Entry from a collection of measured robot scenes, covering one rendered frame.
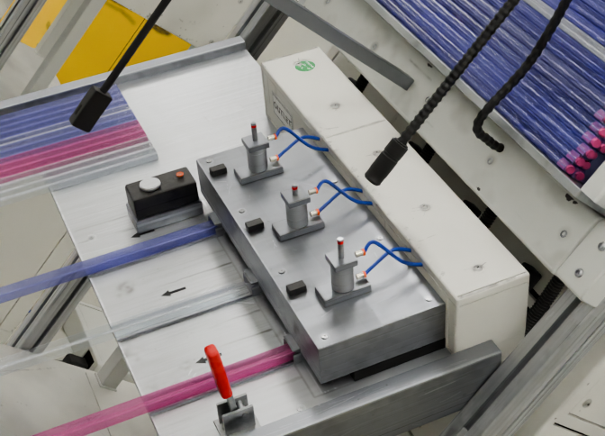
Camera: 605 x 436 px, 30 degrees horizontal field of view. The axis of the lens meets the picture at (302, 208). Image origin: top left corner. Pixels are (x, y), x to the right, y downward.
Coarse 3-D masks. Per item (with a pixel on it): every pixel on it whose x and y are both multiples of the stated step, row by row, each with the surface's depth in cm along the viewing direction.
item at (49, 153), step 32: (0, 128) 145; (32, 128) 145; (64, 128) 144; (96, 128) 144; (128, 128) 144; (0, 160) 140; (32, 160) 139; (64, 160) 139; (96, 160) 138; (128, 160) 138; (0, 192) 135; (32, 192) 135
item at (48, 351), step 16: (224, 288) 118; (176, 304) 117; (192, 304) 117; (208, 304) 118; (128, 320) 116; (144, 320) 115; (160, 320) 116; (80, 336) 114; (96, 336) 114; (112, 336) 115; (32, 352) 113; (48, 352) 113; (64, 352) 113; (0, 368) 111; (16, 368) 112
